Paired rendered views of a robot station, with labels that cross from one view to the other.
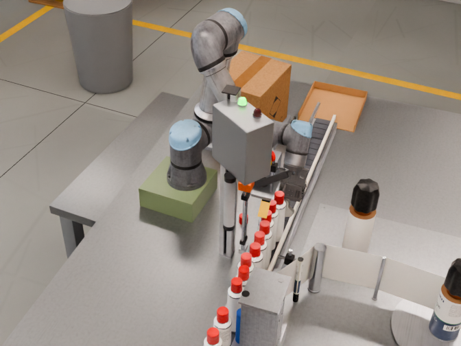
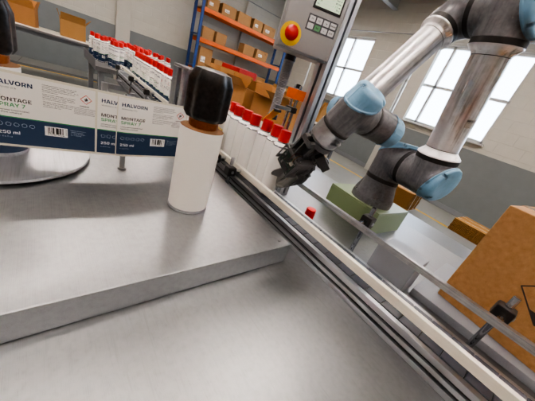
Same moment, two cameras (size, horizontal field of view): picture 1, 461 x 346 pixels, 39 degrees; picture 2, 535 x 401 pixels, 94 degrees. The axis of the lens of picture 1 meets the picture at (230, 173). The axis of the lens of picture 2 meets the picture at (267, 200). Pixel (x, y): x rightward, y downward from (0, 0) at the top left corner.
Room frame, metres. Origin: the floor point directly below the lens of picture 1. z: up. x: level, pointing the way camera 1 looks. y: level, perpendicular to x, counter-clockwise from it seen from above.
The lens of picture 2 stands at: (1.98, -0.82, 1.19)
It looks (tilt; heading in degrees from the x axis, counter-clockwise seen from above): 25 degrees down; 115
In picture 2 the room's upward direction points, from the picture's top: 19 degrees clockwise
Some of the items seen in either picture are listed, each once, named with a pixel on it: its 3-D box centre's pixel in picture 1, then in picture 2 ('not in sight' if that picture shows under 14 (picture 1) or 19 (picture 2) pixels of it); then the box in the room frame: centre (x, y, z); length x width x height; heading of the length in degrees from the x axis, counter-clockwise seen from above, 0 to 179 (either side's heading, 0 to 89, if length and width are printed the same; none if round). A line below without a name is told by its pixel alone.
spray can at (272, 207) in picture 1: (269, 224); (268, 157); (1.61, -0.14, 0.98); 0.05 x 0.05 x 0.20
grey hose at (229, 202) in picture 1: (229, 202); (280, 88); (1.49, 0.00, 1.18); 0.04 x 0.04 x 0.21
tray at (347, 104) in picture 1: (333, 105); not in sight; (2.56, -0.47, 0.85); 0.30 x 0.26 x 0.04; 161
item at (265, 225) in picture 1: (263, 246); (248, 144); (1.51, -0.11, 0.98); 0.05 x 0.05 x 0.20
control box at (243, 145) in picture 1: (242, 139); (310, 21); (1.54, -0.03, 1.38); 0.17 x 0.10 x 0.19; 36
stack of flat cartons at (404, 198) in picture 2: not in sight; (397, 192); (2.03, 4.07, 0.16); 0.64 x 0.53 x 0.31; 162
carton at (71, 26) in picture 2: not in sight; (74, 26); (-3.70, 1.59, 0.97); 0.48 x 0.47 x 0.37; 160
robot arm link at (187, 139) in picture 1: (186, 141); (394, 160); (1.93, 0.16, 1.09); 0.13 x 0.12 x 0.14; 147
